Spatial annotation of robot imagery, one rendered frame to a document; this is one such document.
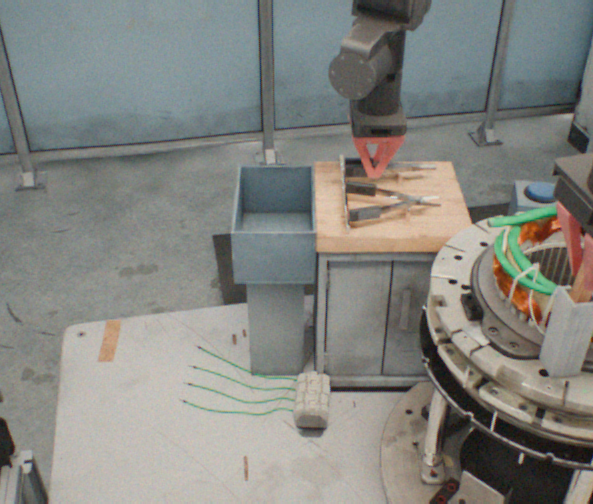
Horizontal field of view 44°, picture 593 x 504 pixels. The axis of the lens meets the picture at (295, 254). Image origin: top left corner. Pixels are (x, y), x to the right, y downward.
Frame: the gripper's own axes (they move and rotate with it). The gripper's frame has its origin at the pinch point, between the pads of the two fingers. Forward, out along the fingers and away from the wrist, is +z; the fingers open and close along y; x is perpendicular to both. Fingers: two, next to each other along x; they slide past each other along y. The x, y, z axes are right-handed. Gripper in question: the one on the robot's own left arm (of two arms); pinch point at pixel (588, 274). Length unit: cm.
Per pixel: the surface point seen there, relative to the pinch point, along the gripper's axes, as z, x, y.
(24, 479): 59, -56, -33
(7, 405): 133, -71, -108
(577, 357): 8.6, 0.5, 2.2
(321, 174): 18.8, -7.4, -43.6
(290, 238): 18.6, -15.9, -31.5
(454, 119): 129, 121, -207
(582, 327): 4.9, 0.0, 1.7
